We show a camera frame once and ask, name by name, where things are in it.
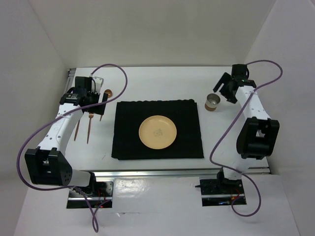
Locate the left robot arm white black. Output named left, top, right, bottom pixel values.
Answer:
left=25, top=76, right=108, bottom=196

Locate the copper spoon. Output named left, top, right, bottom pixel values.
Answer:
left=99, top=89, right=113, bottom=121

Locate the aluminium rail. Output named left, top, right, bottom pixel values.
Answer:
left=91, top=167, right=271, bottom=178
left=64, top=68, right=76, bottom=93

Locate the aluminium left rail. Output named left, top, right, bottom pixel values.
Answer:
left=64, top=68, right=76, bottom=93

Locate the aluminium front rail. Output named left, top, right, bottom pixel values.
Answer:
left=91, top=167, right=271, bottom=178

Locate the copper fork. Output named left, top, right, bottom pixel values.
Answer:
left=87, top=113, right=94, bottom=144

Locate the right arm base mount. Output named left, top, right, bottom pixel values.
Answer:
left=195, top=179, right=247, bottom=207

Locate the yellow plate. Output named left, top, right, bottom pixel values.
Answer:
left=138, top=115, right=177, bottom=149

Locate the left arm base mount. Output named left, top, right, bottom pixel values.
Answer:
left=66, top=180, right=114, bottom=209

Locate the metal cup copper base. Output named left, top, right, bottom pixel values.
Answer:
left=205, top=93, right=221, bottom=112

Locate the black cloth placemat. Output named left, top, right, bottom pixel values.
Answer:
left=112, top=99, right=204, bottom=160

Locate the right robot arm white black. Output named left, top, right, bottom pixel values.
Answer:
left=214, top=64, right=280, bottom=193

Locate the copper knife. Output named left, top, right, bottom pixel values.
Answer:
left=74, top=119, right=80, bottom=141

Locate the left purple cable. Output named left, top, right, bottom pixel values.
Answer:
left=16, top=63, right=128, bottom=233

